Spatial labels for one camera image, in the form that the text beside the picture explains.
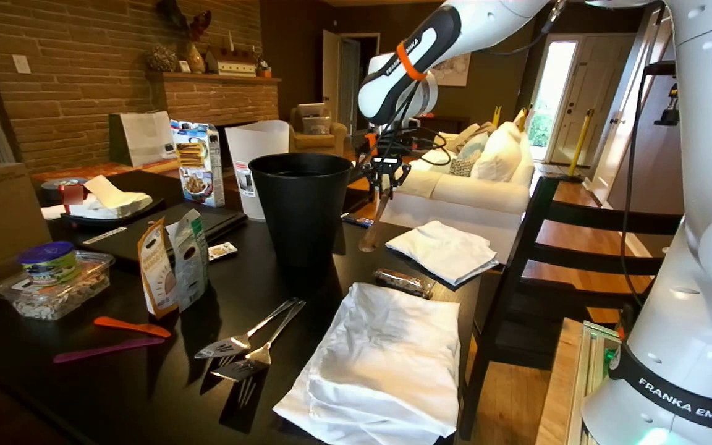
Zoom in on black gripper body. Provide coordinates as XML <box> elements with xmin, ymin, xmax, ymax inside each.
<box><xmin>356</xmin><ymin>120</ymin><xmax>426</xmax><ymax>175</ymax></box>

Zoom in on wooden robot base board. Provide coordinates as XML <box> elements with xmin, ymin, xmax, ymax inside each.
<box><xmin>535</xmin><ymin>316</ymin><xmax>628</xmax><ymax>445</ymax></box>

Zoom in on black plastic bucket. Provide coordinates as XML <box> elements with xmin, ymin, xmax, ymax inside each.
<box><xmin>248</xmin><ymin>150</ymin><xmax>356</xmax><ymax>286</ymax></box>

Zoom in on small blue box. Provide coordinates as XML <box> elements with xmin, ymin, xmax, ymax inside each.
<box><xmin>342</xmin><ymin>209</ymin><xmax>382</xmax><ymax>232</ymax></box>

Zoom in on white sofa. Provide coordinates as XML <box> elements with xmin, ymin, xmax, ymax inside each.
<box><xmin>374</xmin><ymin>118</ymin><xmax>539</xmax><ymax>268</ymax></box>

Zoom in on patterned sofa pillow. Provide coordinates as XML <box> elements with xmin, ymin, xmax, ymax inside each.
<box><xmin>445</xmin><ymin>129</ymin><xmax>492</xmax><ymax>179</ymax></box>

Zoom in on tan armchair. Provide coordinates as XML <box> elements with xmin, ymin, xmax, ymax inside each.
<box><xmin>286</xmin><ymin>99</ymin><xmax>352</xmax><ymax>160</ymax></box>

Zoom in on small white folded cloth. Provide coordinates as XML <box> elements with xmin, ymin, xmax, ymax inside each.
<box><xmin>383</xmin><ymin>217</ymin><xmax>505</xmax><ymax>289</ymax></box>

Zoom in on white sofa pillow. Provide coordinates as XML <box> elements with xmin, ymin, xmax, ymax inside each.
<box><xmin>469</xmin><ymin>120</ymin><xmax>526</xmax><ymax>185</ymax></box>

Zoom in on small dark wrapped bar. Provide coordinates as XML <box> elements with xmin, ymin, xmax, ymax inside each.
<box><xmin>370</xmin><ymin>264</ymin><xmax>437</xmax><ymax>298</ymax></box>

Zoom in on white glass door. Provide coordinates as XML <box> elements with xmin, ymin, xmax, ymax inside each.
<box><xmin>526</xmin><ymin>35</ymin><xmax>583</xmax><ymax>166</ymax></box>

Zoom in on small white packet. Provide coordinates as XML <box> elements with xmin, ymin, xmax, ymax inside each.
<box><xmin>202</xmin><ymin>239</ymin><xmax>242</xmax><ymax>264</ymax></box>

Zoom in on small box on mantel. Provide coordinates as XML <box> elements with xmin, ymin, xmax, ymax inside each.
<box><xmin>212</xmin><ymin>57</ymin><xmax>260</xmax><ymax>78</ymax></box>

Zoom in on wooden mantel shelf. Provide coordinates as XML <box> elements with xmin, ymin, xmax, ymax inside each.
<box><xmin>155</xmin><ymin>70</ymin><xmax>285</xmax><ymax>87</ymax></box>

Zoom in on colourful printed food box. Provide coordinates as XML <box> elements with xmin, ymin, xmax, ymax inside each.
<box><xmin>169</xmin><ymin>118</ymin><xmax>229</xmax><ymax>209</ymax></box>

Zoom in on large white folded cloth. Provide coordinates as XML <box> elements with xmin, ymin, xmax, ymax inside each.
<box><xmin>273</xmin><ymin>280</ymin><xmax>464</xmax><ymax>445</ymax></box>

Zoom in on black wooden chair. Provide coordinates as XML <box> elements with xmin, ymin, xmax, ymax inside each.
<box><xmin>459</xmin><ymin>172</ymin><xmax>684</xmax><ymax>441</ymax></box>

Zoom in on white green snack pouch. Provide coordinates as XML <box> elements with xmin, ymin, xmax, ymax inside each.
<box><xmin>166</xmin><ymin>205</ymin><xmax>212</xmax><ymax>315</ymax></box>

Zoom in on solid metal spatula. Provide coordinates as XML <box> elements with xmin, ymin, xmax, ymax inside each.
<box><xmin>192</xmin><ymin>296</ymin><xmax>296</xmax><ymax>363</ymax></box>

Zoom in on vase with dried flowers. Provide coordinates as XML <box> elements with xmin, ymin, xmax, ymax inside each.
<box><xmin>155</xmin><ymin>0</ymin><xmax>215</xmax><ymax>76</ymax></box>

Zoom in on white paper bag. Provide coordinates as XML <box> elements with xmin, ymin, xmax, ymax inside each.
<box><xmin>115</xmin><ymin>109</ymin><xmax>180</xmax><ymax>170</ymax></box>

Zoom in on white brown snack pouch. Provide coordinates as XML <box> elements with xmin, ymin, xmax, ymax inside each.
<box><xmin>136</xmin><ymin>217</ymin><xmax>180</xmax><ymax>322</ymax></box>

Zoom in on stack of white napkins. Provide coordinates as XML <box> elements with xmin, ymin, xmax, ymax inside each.
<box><xmin>64</xmin><ymin>172</ymin><xmax>158</xmax><ymax>223</ymax></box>

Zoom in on thin white stick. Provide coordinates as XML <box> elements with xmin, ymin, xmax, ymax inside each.
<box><xmin>77</xmin><ymin>226</ymin><xmax>128</xmax><ymax>250</ymax></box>

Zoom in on orange flat utensil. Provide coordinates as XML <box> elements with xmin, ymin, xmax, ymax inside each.
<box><xmin>92</xmin><ymin>315</ymin><xmax>175</xmax><ymax>342</ymax></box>

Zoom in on small red object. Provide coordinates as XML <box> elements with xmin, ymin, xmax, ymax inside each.
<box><xmin>56</xmin><ymin>179</ymin><xmax>90</xmax><ymax>217</ymax></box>

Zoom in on purple flat utensil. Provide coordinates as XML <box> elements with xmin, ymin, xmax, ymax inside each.
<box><xmin>50</xmin><ymin>333</ymin><xmax>170</xmax><ymax>369</ymax></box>

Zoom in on jar with blue lid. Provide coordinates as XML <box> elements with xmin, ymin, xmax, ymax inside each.
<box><xmin>17</xmin><ymin>238</ymin><xmax>79</xmax><ymax>280</ymax></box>

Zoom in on clear plastic food container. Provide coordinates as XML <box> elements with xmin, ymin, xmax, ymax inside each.
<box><xmin>0</xmin><ymin>247</ymin><xmax>118</xmax><ymax>323</ymax></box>

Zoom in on framed wall picture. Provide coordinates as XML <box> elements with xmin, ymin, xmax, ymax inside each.
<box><xmin>432</xmin><ymin>51</ymin><xmax>475</xmax><ymax>88</ymax></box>

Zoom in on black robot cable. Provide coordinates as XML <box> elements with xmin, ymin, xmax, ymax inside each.
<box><xmin>613</xmin><ymin>3</ymin><xmax>673</xmax><ymax>326</ymax></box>

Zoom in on white light switch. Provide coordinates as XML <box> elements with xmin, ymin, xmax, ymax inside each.
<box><xmin>11</xmin><ymin>51</ymin><xmax>34</xmax><ymax>78</ymax></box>

